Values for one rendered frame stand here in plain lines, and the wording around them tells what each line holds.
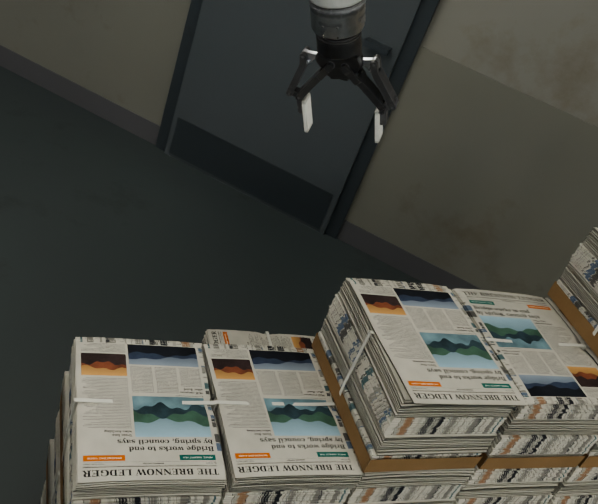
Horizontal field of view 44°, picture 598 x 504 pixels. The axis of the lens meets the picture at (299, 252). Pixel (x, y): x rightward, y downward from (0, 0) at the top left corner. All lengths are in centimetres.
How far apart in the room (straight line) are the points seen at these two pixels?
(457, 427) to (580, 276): 56
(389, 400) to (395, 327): 18
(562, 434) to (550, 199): 197
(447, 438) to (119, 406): 68
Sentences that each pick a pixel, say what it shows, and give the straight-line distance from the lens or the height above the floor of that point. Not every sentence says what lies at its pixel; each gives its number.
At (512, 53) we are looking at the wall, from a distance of 347.
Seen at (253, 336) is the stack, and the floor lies 60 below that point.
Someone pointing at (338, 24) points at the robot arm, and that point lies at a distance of 121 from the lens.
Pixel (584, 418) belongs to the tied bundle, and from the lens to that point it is 178.
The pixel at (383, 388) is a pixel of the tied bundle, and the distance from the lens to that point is 152.
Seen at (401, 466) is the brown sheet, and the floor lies 85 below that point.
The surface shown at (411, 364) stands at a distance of 152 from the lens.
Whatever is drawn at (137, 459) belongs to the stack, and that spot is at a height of 83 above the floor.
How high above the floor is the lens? 197
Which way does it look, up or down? 32 degrees down
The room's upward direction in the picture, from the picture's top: 22 degrees clockwise
